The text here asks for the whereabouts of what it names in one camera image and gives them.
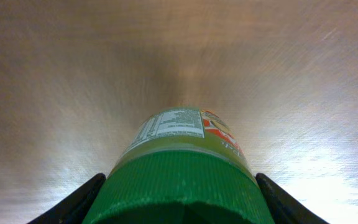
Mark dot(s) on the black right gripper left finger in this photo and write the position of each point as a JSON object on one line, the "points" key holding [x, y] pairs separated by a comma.
{"points": [[73, 208]]}

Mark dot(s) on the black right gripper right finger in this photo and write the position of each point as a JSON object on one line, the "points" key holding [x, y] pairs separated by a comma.
{"points": [[282, 206]]}

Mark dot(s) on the green lidded jar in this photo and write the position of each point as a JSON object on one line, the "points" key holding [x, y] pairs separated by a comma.
{"points": [[183, 166]]}

